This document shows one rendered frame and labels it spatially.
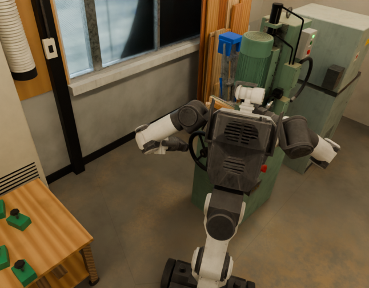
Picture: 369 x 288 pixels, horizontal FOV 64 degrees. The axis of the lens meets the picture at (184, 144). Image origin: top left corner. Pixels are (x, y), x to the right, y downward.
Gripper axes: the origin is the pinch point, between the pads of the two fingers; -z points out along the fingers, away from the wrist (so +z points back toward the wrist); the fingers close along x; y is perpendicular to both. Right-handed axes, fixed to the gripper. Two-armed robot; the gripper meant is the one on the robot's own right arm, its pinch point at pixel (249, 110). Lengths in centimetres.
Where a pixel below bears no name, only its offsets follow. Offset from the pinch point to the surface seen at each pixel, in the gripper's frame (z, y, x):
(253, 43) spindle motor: -11.4, 3.4, -34.3
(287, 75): 1.1, 31.4, -16.5
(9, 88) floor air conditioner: -106, -92, 13
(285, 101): 5.6, 33.2, -0.3
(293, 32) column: -3, 30, -40
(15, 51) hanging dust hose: -118, -81, -4
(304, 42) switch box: 1, 39, -36
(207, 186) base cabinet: -20, 10, 79
